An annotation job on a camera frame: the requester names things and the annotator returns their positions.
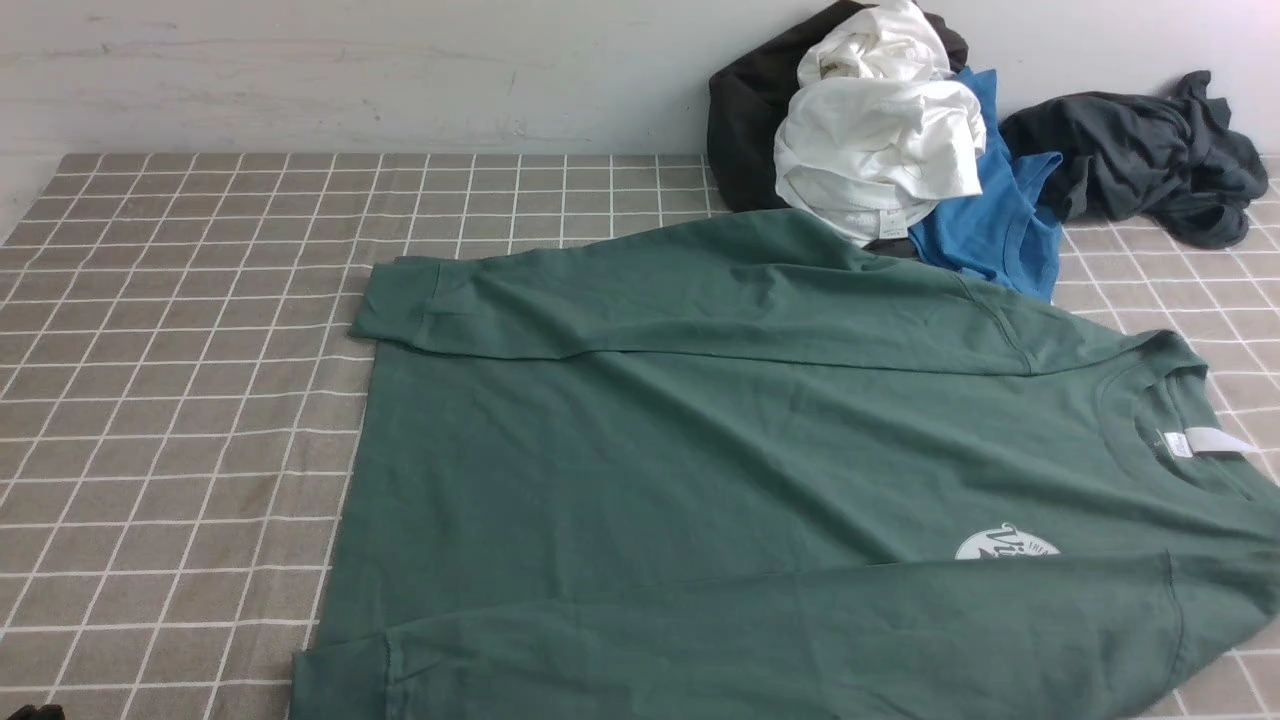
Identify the green long-sleeved shirt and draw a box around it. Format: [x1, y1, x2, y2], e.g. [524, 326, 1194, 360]
[289, 210, 1277, 719]

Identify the dark grey crumpled shirt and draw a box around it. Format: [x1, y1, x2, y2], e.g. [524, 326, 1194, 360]
[998, 70, 1268, 250]

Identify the blue shirt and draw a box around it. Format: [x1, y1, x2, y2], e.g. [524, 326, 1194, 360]
[909, 68, 1062, 302]

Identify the black garment under pile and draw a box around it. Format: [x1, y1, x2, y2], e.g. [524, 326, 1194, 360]
[707, 1, 968, 211]

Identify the white crumpled shirt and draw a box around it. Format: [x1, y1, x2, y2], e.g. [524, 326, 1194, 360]
[774, 1, 987, 246]

